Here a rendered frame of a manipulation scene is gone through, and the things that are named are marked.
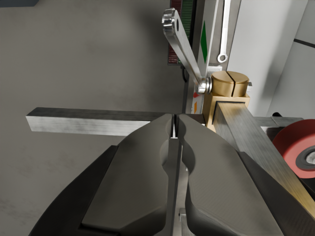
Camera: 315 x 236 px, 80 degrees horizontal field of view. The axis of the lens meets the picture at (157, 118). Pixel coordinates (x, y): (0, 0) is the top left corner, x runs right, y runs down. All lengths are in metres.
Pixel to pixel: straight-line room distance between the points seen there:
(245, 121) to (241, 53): 0.31
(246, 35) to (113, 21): 0.78
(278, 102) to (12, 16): 1.31
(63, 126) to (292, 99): 0.48
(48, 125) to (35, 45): 1.04
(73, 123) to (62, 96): 1.08
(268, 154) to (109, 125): 0.22
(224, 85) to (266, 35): 0.29
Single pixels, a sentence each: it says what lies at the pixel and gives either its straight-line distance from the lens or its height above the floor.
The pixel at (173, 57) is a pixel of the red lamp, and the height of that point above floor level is 0.70.
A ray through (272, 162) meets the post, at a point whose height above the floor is 0.98.
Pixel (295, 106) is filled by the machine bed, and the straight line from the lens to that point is 0.52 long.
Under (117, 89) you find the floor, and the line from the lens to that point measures 1.24.
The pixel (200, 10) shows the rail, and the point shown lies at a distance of 0.40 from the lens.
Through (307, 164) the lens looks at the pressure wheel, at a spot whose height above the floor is 0.90.
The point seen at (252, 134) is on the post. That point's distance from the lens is 0.21.
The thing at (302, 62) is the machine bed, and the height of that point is 0.68.
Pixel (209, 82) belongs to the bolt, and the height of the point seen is 0.85.
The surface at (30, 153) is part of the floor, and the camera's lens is 1.88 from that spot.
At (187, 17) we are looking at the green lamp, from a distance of 0.40.
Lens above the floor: 1.10
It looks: 58 degrees down
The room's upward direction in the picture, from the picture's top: 173 degrees counter-clockwise
